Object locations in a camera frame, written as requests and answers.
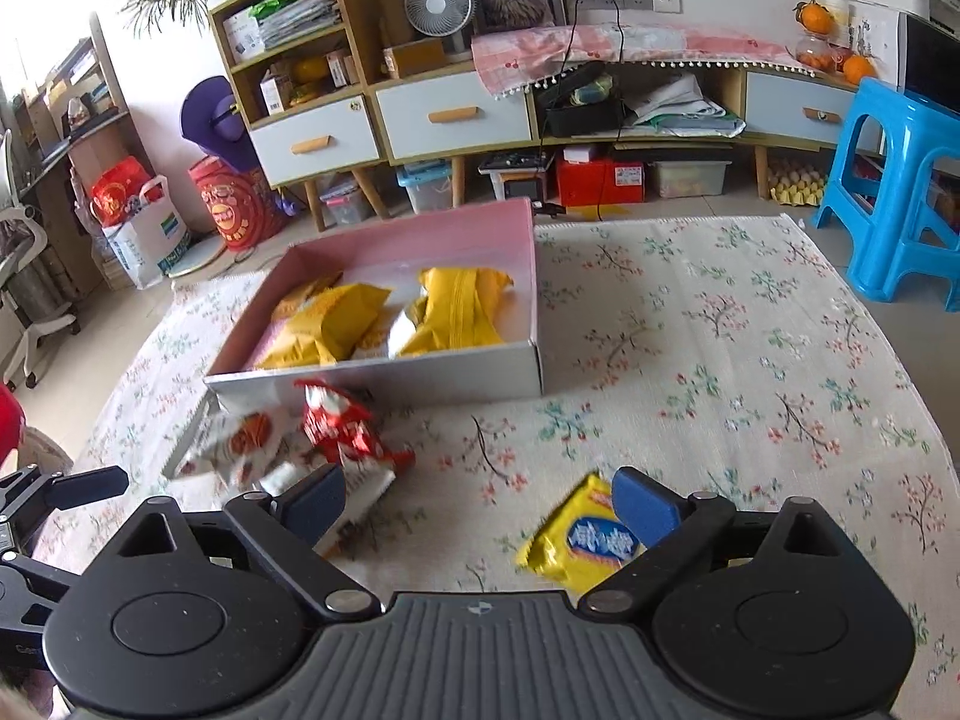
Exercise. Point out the blue plastic stool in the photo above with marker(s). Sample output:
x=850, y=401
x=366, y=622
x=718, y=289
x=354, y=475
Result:
x=892, y=112

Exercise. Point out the orange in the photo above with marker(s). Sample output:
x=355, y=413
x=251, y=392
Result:
x=814, y=17
x=859, y=69

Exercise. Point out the white plastic jar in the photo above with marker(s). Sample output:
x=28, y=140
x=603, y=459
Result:
x=840, y=15

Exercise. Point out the loose paper pile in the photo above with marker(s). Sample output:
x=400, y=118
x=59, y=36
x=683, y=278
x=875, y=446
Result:
x=675, y=109

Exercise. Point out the white packet red print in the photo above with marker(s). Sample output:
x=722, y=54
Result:
x=240, y=439
x=365, y=487

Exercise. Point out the white microwave black door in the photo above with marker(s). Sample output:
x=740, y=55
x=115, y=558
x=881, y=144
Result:
x=930, y=52

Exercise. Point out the clear storage box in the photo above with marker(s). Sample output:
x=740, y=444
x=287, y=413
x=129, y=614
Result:
x=345, y=202
x=686, y=180

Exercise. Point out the orange yellow fruit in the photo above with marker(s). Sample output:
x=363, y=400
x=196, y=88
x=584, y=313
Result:
x=309, y=73

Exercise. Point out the stack of documents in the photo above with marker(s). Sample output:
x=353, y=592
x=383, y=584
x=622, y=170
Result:
x=300, y=19

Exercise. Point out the pink cardboard box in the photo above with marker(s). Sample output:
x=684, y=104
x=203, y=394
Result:
x=450, y=379

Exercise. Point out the brown cardboard box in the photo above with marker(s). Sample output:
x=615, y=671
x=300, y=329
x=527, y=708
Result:
x=414, y=58

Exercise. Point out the glass jar of oranges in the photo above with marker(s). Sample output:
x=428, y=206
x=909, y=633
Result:
x=815, y=52

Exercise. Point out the red box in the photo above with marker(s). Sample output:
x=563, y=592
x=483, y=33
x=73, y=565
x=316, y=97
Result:
x=592, y=181

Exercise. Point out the plain yellow snack packet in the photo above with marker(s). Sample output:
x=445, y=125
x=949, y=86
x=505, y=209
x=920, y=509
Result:
x=330, y=322

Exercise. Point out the small printed box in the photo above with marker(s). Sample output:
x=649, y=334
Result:
x=341, y=69

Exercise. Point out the silver snack packet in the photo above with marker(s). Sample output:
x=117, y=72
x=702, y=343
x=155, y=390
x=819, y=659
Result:
x=401, y=330

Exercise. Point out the white office chair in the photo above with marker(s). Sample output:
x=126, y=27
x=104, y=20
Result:
x=22, y=225

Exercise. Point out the blue-lid storage box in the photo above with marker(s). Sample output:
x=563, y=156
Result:
x=424, y=191

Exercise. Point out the red snack packet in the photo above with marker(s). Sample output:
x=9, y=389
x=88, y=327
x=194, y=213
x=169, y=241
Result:
x=337, y=420

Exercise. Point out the red gift bag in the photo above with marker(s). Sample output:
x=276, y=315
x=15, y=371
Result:
x=120, y=191

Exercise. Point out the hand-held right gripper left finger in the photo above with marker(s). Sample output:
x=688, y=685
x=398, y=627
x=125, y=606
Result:
x=319, y=501

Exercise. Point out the yellow striped snack packet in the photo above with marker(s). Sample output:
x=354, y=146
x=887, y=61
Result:
x=457, y=307

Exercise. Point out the white carton box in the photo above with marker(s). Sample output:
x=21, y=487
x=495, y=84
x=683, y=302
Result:
x=244, y=34

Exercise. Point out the red cloth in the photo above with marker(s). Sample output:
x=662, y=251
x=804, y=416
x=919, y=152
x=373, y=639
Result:
x=9, y=427

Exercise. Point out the black bag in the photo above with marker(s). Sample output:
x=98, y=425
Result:
x=577, y=120

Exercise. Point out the purple plush toy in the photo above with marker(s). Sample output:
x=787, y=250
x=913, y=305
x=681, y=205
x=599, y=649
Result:
x=210, y=120

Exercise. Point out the yellow egg carton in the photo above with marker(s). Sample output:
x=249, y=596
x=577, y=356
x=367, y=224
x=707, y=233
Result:
x=795, y=184

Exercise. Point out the tall wooden shelf cabinet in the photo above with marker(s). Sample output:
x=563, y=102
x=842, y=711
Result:
x=354, y=22

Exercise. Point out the white shopping bag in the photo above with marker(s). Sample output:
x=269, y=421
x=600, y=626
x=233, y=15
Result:
x=146, y=244

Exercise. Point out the small white box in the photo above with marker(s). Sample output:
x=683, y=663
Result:
x=581, y=153

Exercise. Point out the low wooden cabinet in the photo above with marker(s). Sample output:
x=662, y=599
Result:
x=420, y=79

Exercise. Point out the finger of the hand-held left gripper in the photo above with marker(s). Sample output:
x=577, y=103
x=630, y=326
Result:
x=90, y=486

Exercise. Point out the round white base plate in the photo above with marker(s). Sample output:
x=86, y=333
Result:
x=195, y=259

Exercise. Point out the floral tablecloth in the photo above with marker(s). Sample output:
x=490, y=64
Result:
x=750, y=360

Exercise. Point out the wooden bookshelf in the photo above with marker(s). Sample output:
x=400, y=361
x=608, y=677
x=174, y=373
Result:
x=90, y=157

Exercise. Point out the yellow packet blue label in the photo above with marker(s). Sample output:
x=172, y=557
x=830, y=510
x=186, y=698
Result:
x=577, y=549

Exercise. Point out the small white carton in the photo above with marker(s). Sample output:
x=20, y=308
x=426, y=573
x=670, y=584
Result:
x=276, y=94

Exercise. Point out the red patterned bag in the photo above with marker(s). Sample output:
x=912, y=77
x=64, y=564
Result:
x=232, y=210

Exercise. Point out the white desk fan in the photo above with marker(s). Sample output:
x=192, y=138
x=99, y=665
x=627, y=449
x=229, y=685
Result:
x=439, y=4

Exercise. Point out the pink cloth runner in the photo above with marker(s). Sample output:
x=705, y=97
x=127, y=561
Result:
x=675, y=45

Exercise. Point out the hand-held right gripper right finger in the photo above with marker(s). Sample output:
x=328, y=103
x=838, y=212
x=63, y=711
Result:
x=645, y=506

